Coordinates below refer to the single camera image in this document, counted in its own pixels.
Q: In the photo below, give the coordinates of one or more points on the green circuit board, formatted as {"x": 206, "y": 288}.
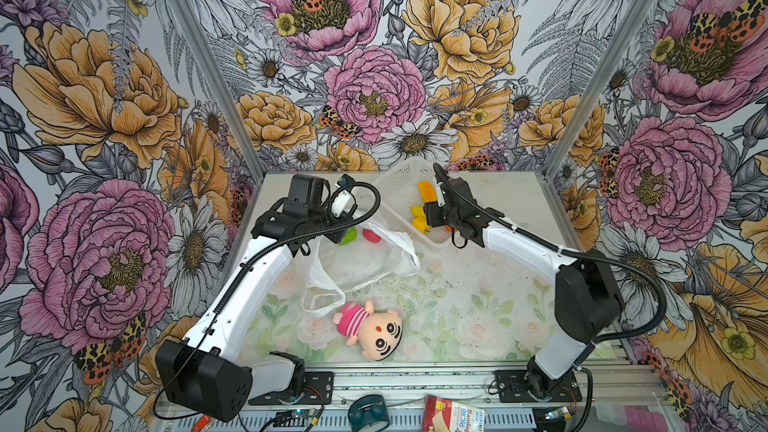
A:
{"x": 308, "y": 414}

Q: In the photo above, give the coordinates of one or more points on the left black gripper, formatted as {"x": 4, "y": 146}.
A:
{"x": 334, "y": 236}

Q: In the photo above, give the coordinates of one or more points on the pink plush doll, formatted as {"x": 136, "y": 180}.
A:
{"x": 378, "y": 334}

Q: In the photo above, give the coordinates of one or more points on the red fruit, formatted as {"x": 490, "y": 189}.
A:
{"x": 371, "y": 236}

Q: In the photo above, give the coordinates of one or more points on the red handled tool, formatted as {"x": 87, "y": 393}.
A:
{"x": 203, "y": 424}

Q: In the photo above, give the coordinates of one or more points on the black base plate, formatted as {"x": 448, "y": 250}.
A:
{"x": 315, "y": 388}
{"x": 523, "y": 386}

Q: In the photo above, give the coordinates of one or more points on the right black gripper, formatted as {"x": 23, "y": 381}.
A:
{"x": 431, "y": 213}

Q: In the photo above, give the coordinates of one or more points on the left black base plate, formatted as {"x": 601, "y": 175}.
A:
{"x": 315, "y": 388}

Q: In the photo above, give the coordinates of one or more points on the red white bandage box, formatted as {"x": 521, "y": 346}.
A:
{"x": 445, "y": 415}

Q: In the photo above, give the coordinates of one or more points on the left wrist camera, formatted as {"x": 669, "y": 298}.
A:
{"x": 343, "y": 202}

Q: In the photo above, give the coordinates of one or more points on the white plastic mesh basket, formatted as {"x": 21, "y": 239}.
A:
{"x": 399, "y": 192}

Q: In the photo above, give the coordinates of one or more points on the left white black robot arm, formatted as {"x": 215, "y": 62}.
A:
{"x": 201, "y": 371}

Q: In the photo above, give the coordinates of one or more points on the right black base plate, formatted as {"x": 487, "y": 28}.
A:
{"x": 523, "y": 386}

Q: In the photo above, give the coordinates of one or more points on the aluminium front rail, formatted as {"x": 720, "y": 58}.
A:
{"x": 408, "y": 383}

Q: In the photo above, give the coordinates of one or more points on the yellow mango fruit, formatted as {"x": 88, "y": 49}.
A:
{"x": 420, "y": 224}

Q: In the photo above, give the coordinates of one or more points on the green lime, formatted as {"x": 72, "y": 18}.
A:
{"x": 349, "y": 237}

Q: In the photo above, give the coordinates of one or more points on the teal tape roll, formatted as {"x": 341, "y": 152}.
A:
{"x": 369, "y": 414}

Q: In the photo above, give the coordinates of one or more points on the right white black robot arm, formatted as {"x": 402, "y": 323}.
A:
{"x": 587, "y": 297}

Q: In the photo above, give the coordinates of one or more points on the white plastic bag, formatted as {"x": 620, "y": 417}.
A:
{"x": 333, "y": 272}

